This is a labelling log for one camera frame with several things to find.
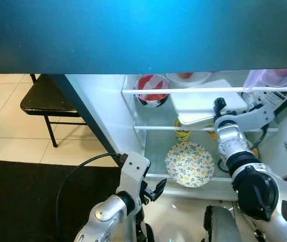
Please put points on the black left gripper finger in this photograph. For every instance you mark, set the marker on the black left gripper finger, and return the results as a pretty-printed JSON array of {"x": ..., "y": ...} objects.
[
  {"x": 155, "y": 197},
  {"x": 160, "y": 185}
]

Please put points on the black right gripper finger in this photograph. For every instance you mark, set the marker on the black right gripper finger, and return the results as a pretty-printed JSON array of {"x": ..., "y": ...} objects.
[{"x": 219, "y": 102}]

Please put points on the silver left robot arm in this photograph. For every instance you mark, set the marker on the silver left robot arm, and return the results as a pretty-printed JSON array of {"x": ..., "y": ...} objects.
[{"x": 105, "y": 219}]

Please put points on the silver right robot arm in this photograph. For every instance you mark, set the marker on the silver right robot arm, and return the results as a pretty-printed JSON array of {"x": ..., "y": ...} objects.
[{"x": 257, "y": 196}]

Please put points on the white edged glass fridge shelf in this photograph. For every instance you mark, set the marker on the white edged glass fridge shelf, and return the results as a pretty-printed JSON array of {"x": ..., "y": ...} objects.
[
  {"x": 153, "y": 128},
  {"x": 194, "y": 89}
]

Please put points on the dark grey fridge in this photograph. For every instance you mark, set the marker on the dark grey fridge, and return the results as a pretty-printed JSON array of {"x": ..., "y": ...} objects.
[{"x": 133, "y": 35}]

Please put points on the lemon patterned round plate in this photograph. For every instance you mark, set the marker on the lemon patterned round plate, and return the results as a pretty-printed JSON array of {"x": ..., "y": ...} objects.
[{"x": 190, "y": 165}]

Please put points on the white bowl with orange food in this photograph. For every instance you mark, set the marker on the white bowl with orange food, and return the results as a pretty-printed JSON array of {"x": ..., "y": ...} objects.
[{"x": 186, "y": 78}]

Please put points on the yellow food cup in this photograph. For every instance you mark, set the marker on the yellow food cup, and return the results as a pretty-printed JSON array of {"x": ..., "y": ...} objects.
[{"x": 182, "y": 132}]

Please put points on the yellow orange food pouch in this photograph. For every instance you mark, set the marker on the yellow orange food pouch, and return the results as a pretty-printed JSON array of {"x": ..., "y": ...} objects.
[{"x": 253, "y": 152}]

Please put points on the black white printed package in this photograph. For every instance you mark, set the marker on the black white printed package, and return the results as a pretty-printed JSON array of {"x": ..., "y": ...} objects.
[{"x": 277, "y": 100}]

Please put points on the purple translucent container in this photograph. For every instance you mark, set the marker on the purple translucent container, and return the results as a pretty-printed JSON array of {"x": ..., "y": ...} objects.
[{"x": 274, "y": 78}]

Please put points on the red white bowl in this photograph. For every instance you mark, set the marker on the red white bowl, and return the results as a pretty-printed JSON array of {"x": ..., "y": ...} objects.
[{"x": 152, "y": 101}]

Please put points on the silver black robot leg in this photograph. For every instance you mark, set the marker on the silver black robot leg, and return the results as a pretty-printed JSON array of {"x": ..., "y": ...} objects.
[{"x": 221, "y": 224}]

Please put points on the large black floor mat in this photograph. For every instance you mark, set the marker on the large black floor mat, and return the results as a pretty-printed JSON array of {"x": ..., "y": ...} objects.
[{"x": 17, "y": 201}]

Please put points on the black bench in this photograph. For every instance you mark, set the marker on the black bench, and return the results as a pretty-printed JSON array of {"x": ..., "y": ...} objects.
[{"x": 48, "y": 101}]

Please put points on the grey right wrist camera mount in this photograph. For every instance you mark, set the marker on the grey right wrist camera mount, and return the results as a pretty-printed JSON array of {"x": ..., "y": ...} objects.
[{"x": 252, "y": 117}]

